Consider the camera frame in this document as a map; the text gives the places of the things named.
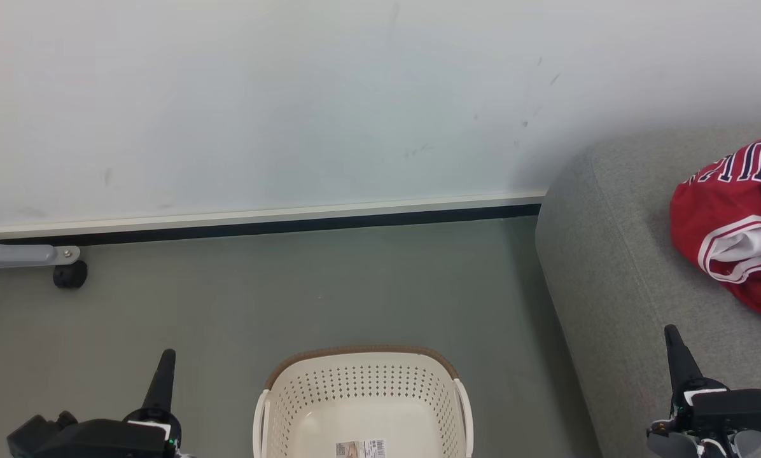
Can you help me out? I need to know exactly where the cream perforated laundry basket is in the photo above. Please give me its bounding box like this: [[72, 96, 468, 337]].
[[253, 345, 474, 458]]

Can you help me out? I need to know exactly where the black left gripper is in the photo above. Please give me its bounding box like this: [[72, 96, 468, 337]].
[[34, 349, 182, 458]]

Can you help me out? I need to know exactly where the black caster wheel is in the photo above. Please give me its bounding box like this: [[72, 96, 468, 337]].
[[53, 260, 89, 289]]

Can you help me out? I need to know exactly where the grey metal stand leg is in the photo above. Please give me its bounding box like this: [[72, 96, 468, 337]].
[[0, 235, 81, 270]]

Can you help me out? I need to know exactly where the white barcode label sticker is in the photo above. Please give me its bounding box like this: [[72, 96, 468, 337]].
[[335, 438, 387, 458]]

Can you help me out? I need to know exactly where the white black wall baseboard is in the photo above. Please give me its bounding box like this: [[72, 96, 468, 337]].
[[0, 189, 548, 247]]

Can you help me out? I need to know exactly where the grey fabric sofa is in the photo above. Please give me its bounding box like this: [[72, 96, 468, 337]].
[[535, 124, 761, 458]]

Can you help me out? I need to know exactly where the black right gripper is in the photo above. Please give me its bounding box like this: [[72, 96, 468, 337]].
[[664, 324, 761, 441]]

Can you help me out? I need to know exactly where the red jersey with lettering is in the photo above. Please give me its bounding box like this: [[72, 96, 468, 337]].
[[669, 132, 761, 323]]

